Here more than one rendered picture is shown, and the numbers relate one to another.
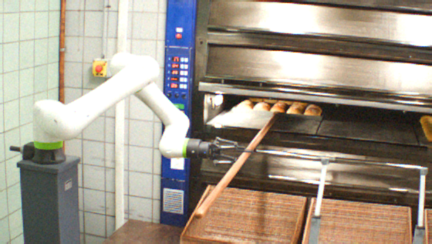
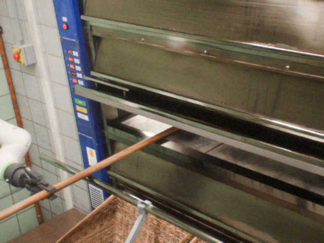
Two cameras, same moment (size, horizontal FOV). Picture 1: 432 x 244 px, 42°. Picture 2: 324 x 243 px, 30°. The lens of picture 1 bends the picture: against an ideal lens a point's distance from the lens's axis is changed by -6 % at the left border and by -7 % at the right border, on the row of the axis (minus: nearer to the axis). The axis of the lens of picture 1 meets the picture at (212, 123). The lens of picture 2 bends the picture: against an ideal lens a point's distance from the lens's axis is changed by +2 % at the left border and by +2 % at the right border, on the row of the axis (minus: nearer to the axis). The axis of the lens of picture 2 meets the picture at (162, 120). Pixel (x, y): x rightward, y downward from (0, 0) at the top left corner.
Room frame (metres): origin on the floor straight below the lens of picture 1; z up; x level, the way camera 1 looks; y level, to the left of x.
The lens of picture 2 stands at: (1.16, -1.77, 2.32)
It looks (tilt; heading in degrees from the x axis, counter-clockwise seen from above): 23 degrees down; 36
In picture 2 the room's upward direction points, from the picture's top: 7 degrees counter-clockwise
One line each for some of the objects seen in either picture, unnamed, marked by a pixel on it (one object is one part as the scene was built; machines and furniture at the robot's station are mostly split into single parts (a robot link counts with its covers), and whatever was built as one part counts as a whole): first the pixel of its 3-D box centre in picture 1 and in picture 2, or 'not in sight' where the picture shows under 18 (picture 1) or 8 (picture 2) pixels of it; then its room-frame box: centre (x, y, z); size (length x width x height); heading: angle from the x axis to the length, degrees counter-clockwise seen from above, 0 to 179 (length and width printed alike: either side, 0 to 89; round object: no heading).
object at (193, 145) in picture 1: (195, 149); (18, 174); (2.65, 0.07, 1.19); 0.12 x 0.06 x 0.09; 167
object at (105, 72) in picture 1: (102, 67); (24, 53); (3.32, 0.64, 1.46); 0.10 x 0.07 x 0.10; 75
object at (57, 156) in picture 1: (37, 150); not in sight; (2.32, 0.72, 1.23); 0.26 x 0.15 x 0.06; 76
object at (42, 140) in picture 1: (49, 123); not in sight; (2.30, 0.66, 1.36); 0.16 x 0.13 x 0.19; 42
